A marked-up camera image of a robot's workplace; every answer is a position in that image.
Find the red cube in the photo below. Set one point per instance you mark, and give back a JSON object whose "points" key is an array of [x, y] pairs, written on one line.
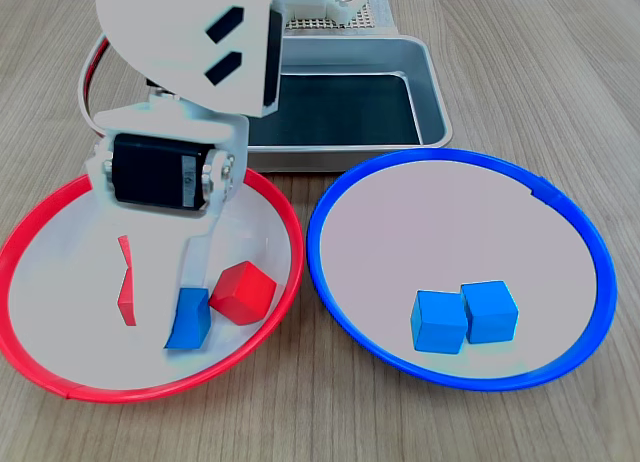
{"points": [[126, 252], [242, 292], [128, 302]]}

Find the red-rimmed white plate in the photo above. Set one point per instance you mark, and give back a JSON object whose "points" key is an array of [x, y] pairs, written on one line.
{"points": [[150, 394]]}

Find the steel tray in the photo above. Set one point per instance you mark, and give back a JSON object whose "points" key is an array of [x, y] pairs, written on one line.
{"points": [[435, 107]]}

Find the blue cube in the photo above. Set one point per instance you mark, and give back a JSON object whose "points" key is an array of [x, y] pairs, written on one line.
{"points": [[439, 324], [492, 312], [192, 322]]}

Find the blue-rimmed white plate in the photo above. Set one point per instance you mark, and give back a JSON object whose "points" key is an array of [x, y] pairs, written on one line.
{"points": [[425, 222]]}

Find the pale perforated plate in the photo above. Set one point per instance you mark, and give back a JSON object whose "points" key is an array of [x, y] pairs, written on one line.
{"points": [[362, 17]]}

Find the black mat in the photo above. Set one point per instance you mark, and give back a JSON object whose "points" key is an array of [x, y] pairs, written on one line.
{"points": [[340, 112]]}

